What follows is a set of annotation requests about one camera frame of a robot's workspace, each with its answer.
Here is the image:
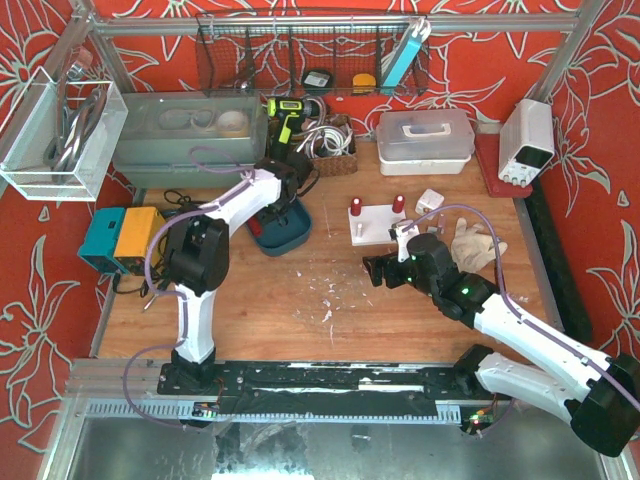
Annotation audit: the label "white peg base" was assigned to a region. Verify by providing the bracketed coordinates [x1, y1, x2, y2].
[347, 201, 406, 247]

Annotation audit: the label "red spring three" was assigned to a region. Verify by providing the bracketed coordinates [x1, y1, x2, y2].
[349, 197, 362, 217]

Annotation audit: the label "red spring one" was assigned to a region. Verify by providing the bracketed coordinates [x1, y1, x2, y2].
[392, 195, 406, 214]

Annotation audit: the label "red spring four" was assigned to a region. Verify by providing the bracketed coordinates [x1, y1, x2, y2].
[247, 218, 264, 238]

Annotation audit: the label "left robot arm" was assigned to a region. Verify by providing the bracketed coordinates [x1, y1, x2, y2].
[164, 153, 314, 386]

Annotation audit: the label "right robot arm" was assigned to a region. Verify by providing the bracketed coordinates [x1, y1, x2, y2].
[363, 233, 639, 457]

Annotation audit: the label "teal plastic tray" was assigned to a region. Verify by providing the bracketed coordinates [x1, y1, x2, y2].
[247, 200, 313, 257]

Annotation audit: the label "wicker basket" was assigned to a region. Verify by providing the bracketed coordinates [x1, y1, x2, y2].
[296, 114, 358, 177]

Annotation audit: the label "white work glove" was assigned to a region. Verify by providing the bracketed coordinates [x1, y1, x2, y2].
[450, 217, 508, 273]

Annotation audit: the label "white power adapter cube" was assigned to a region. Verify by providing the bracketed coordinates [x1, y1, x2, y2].
[415, 189, 444, 215]

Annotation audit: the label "white plastic storage box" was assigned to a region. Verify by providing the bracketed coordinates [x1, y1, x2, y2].
[376, 109, 475, 176]

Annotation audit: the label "black round tin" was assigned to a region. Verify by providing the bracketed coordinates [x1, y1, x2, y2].
[301, 69, 334, 96]

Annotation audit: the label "grey plastic toolbox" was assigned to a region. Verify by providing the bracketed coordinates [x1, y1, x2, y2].
[113, 92, 268, 190]

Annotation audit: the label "red mat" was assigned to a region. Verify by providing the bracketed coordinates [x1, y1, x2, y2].
[473, 132, 534, 199]

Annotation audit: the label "yellow teal box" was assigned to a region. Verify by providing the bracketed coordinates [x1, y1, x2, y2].
[77, 206, 166, 276]

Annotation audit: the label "white power supply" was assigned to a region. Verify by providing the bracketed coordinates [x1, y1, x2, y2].
[498, 99, 555, 188]

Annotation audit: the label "blue white book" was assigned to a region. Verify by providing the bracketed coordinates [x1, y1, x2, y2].
[380, 17, 432, 94]

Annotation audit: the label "clear acrylic bin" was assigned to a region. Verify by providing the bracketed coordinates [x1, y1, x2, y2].
[1, 68, 128, 202]

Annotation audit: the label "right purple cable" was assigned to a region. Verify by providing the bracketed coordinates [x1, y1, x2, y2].
[402, 203, 640, 436]

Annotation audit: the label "white cables in basket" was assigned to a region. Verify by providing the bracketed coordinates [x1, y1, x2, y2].
[294, 124, 354, 160]

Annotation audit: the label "green cordless drill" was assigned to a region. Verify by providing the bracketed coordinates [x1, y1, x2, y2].
[266, 97, 322, 160]

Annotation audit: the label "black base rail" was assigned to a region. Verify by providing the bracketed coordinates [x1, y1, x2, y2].
[157, 361, 507, 420]

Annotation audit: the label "black cables bundle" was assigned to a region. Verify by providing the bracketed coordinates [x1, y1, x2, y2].
[112, 188, 201, 301]

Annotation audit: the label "black wire basket shelf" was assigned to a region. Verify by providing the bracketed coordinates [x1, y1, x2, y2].
[195, 8, 430, 96]

